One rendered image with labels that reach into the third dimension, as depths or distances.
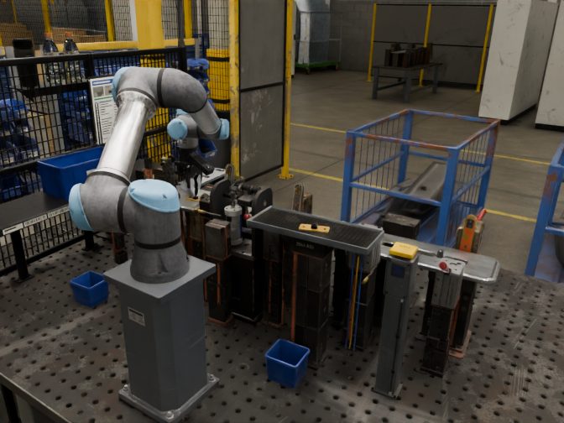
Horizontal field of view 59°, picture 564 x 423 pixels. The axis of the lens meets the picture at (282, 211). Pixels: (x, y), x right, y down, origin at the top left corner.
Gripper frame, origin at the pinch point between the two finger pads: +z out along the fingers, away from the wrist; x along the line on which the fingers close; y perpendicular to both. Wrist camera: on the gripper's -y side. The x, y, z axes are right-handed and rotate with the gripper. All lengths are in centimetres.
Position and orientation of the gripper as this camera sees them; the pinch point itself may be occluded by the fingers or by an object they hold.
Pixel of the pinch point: (195, 194)
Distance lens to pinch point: 207.4
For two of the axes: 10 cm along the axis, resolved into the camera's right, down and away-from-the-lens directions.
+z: -0.1, 9.3, 3.7
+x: -4.8, 3.2, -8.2
